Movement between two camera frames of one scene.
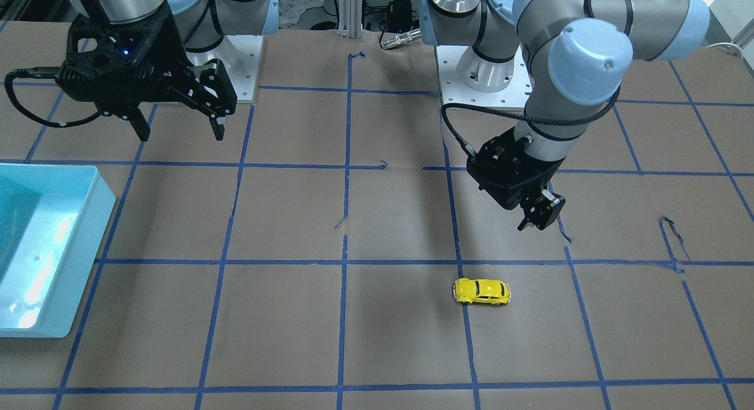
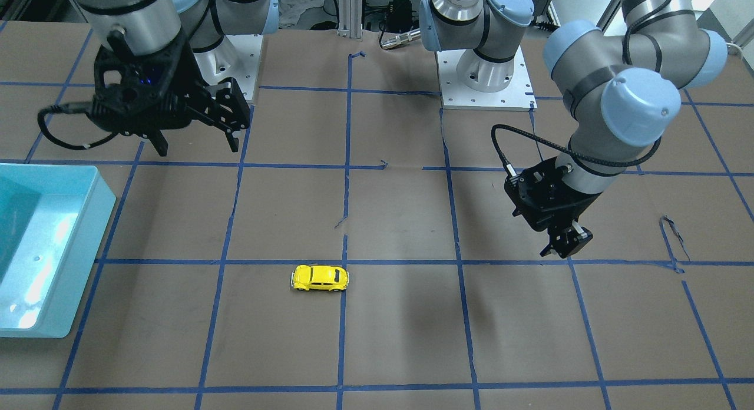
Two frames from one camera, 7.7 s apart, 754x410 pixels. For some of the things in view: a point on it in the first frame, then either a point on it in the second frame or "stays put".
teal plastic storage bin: x=52 y=217 stays put
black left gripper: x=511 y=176 to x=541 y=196
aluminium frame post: x=350 y=12 stays put
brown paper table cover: x=333 y=253 stays put
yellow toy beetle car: x=488 y=291 to x=310 y=277
